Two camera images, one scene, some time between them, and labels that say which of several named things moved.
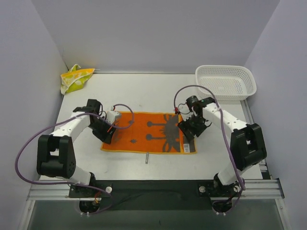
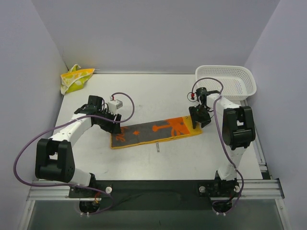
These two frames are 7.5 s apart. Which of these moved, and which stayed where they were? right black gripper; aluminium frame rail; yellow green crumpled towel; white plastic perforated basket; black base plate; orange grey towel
Moved: orange grey towel; right black gripper
Stayed: aluminium frame rail; black base plate; yellow green crumpled towel; white plastic perforated basket
